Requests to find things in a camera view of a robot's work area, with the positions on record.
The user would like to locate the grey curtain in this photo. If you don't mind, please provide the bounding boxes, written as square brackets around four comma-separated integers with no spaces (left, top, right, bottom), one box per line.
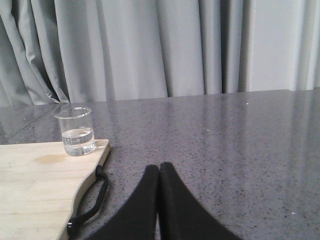
[0,0,320,107]

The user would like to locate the light wooden cutting board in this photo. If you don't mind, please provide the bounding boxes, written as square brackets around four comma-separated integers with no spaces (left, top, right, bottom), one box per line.
[0,139,111,240]

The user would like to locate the clear glass measuring beaker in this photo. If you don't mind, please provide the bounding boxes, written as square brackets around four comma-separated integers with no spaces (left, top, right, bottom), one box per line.
[54,107,96,157]

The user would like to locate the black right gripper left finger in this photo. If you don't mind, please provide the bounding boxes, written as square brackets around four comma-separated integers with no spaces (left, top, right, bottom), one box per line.
[88,164,159,240]

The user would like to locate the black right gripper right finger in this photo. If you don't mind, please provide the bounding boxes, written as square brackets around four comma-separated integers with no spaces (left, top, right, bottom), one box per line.
[159,162,240,240]

